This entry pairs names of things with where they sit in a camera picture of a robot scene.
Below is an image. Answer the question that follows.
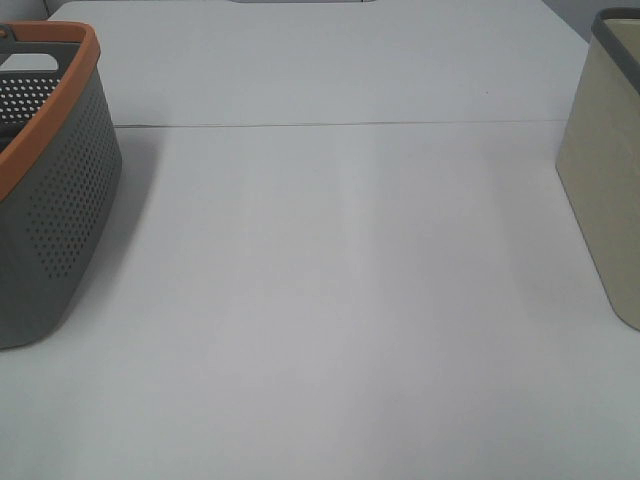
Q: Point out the grey basket with orange rim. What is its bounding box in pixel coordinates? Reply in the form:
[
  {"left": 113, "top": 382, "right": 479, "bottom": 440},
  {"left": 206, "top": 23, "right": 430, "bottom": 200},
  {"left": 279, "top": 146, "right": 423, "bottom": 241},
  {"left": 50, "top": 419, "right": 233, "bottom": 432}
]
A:
[{"left": 1, "top": 21, "right": 122, "bottom": 350}]

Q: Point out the beige bin with grey rim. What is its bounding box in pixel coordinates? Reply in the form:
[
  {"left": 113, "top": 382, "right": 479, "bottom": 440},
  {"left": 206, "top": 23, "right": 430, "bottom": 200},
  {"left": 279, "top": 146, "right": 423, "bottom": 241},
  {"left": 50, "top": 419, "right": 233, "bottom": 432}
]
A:
[{"left": 556, "top": 8, "right": 639, "bottom": 329}]

